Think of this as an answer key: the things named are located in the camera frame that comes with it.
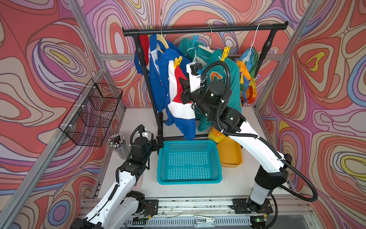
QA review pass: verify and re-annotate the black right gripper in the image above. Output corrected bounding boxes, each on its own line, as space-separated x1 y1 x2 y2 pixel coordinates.
179 75 217 120

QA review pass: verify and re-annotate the blue white red jacket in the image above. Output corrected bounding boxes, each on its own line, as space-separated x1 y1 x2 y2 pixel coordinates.
140 34 196 141

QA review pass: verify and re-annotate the wooden hanger gold hook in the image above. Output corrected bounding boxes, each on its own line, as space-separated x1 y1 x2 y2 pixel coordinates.
156 9 169 49

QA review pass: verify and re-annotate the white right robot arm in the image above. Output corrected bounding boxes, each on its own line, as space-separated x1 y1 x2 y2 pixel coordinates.
180 61 318 213

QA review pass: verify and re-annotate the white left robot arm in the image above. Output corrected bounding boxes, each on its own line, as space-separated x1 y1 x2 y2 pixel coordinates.
71 136 159 229

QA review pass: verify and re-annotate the silver hook hanger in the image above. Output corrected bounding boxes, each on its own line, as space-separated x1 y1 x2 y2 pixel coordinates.
198 26 214 53

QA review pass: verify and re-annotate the teal plastic basket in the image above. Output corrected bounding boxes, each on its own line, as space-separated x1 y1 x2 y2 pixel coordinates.
157 140 222 185

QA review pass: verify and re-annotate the teal green jacket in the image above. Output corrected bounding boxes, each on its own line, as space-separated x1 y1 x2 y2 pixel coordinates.
178 38 243 132

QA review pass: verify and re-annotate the cup of pencils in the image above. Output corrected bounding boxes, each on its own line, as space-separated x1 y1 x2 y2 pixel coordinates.
107 134 130 159

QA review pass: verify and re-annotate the blue clothespin on teal jacket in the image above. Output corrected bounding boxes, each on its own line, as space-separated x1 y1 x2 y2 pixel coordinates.
192 35 199 47

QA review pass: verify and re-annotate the multicolour patchwork jacket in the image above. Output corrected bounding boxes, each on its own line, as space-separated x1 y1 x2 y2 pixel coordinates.
235 48 259 104

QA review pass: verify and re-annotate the black clothes rack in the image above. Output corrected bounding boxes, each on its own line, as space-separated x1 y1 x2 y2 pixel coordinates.
123 21 289 145

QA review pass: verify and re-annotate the yellow plastic tray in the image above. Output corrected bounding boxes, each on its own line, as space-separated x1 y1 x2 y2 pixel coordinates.
208 127 243 168

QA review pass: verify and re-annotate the black wire basket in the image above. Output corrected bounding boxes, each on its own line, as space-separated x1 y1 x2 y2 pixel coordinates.
59 79 123 147

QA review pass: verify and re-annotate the white wire hanger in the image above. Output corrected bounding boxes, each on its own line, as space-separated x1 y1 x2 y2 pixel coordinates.
243 24 260 63

